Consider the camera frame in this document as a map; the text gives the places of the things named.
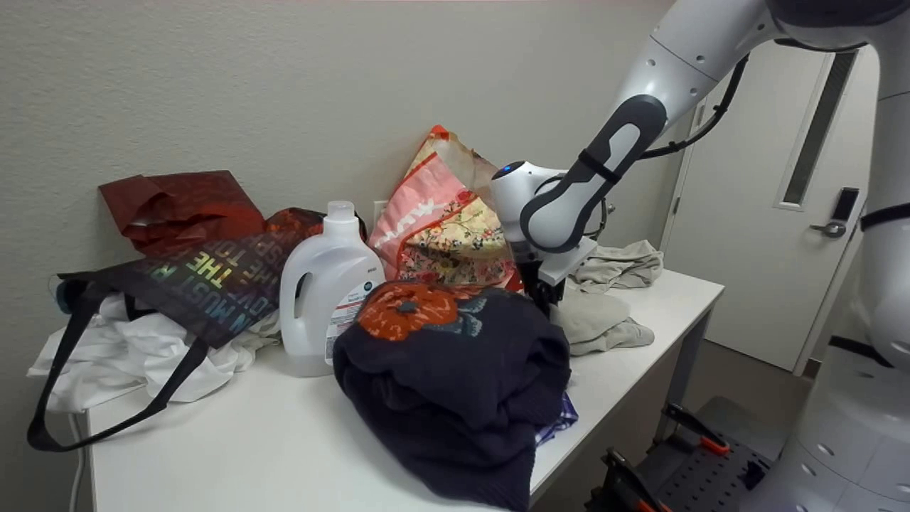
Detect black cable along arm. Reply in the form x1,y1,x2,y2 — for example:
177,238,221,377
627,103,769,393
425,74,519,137
633,54,754,162

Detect navy blue garment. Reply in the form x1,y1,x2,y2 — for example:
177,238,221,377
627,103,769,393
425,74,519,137
330,285,575,512

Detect orange handled tool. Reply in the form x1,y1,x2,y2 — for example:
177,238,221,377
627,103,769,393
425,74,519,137
663,401,732,461

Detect beige knit shirt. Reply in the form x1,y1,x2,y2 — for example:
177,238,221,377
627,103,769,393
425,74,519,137
550,280,656,360

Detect black tote bag colourful letters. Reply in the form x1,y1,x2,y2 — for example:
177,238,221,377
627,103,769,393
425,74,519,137
24,231,306,455

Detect floral pink orange shopping bag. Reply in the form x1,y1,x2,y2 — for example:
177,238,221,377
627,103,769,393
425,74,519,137
366,121,528,296

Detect maroon shopping bag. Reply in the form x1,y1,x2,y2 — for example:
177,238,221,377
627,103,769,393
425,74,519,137
95,167,330,260

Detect white crumpled cloth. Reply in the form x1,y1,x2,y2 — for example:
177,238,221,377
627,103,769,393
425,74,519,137
24,293,280,414

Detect dark tool cart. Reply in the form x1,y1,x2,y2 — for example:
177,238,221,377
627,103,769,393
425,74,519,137
579,394,777,512

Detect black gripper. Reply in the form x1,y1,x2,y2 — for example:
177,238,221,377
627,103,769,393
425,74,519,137
523,240,575,317

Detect blue patterned cloth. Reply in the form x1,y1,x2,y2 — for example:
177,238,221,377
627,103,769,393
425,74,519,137
533,393,579,450

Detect white detergent jug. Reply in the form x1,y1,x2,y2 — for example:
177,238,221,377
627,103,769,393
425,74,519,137
275,199,388,377

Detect narrow dark door window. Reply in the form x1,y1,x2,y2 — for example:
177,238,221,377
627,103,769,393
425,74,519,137
777,47,862,209

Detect orange patterned cloth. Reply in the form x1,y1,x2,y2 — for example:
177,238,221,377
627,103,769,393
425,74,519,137
353,279,462,344

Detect white door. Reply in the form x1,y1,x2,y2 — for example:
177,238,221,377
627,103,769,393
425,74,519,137
660,37,889,377

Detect grey crumpled cloth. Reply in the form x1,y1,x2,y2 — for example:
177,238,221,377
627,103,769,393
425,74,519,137
569,235,666,293

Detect metal door handle lock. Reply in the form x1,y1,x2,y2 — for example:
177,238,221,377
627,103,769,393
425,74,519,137
806,185,862,240

